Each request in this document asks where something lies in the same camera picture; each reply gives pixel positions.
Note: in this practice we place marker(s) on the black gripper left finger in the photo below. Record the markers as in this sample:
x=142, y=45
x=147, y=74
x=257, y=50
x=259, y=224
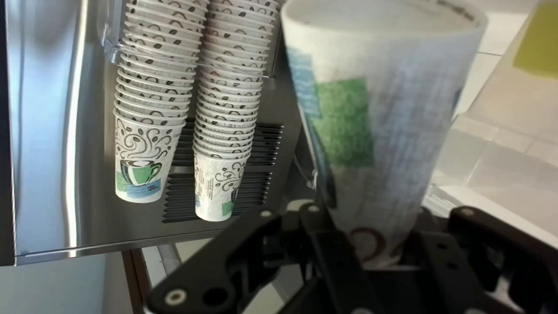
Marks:
x=332, y=263

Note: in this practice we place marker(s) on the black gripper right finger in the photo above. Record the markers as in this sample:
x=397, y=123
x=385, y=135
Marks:
x=494, y=263

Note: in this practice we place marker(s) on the patterned paper cup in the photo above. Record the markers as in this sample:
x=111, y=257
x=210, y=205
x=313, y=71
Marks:
x=395, y=116

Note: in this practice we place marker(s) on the stack of paper cups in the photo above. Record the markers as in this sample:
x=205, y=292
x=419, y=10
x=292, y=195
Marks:
x=229, y=116
x=151, y=106

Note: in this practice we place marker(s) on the yellow block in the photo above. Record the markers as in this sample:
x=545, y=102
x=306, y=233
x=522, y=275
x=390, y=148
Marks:
x=538, y=36

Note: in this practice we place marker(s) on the stainless steel appliance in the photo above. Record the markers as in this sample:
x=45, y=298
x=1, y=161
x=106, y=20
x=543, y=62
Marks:
x=46, y=116

